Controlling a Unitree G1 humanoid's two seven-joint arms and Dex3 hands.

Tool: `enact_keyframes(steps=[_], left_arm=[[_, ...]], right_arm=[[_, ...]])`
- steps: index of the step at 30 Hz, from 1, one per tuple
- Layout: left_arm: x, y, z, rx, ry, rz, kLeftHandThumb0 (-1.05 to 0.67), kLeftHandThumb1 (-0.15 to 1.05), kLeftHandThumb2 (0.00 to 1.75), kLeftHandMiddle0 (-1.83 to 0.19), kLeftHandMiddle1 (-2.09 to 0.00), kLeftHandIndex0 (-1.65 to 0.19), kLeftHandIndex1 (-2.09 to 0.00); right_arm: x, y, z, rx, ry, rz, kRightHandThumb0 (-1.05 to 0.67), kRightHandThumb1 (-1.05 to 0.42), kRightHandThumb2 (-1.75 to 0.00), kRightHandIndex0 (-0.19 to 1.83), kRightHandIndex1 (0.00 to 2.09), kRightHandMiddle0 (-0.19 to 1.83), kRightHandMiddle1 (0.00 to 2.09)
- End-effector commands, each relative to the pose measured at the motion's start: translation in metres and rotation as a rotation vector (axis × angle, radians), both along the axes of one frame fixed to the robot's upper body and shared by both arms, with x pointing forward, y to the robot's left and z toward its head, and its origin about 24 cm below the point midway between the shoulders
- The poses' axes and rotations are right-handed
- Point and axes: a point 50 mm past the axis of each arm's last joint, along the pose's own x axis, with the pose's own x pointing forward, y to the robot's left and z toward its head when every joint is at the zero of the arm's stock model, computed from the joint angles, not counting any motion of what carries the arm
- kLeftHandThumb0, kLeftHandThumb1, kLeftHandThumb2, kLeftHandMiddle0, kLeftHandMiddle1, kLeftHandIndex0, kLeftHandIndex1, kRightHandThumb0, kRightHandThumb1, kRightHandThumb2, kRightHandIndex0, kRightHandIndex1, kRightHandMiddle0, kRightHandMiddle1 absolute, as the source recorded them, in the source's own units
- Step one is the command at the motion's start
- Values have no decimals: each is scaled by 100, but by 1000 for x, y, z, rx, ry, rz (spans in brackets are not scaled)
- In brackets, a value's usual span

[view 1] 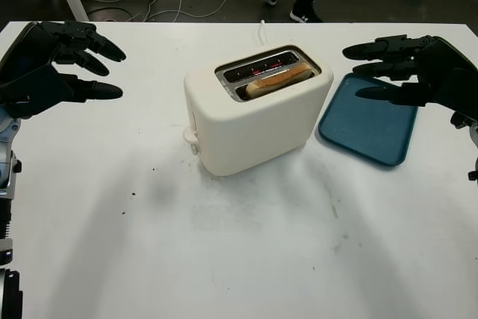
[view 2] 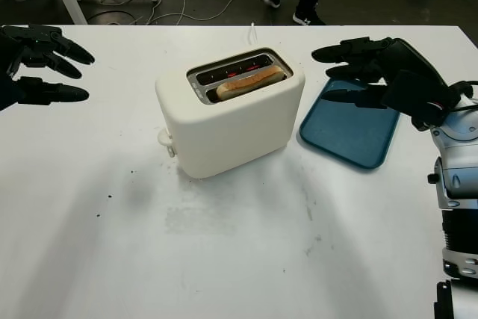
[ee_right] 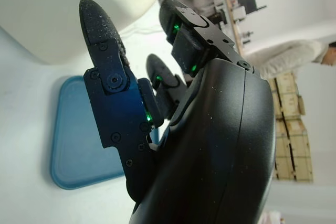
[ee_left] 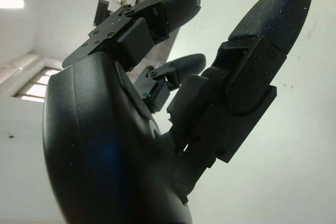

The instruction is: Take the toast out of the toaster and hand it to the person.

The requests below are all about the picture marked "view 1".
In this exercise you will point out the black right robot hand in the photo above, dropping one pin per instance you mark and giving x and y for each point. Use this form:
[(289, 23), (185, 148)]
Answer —
[(448, 76)]

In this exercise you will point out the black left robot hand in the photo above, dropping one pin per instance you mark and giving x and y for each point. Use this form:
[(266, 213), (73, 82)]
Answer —
[(33, 76)]

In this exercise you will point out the slice of toast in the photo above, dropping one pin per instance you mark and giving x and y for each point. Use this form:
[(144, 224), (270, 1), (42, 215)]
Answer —
[(276, 80)]

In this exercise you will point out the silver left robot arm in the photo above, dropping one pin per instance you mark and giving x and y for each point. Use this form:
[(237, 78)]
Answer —
[(5, 169)]

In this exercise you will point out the cream toaster lever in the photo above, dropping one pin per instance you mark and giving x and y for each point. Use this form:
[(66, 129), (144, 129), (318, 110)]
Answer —
[(188, 135)]

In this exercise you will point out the cream two-slot toaster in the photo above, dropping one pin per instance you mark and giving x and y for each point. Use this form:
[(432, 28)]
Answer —
[(254, 128)]

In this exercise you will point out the blue plastic tray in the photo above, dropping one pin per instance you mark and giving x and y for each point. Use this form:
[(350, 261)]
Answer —
[(366, 136)]

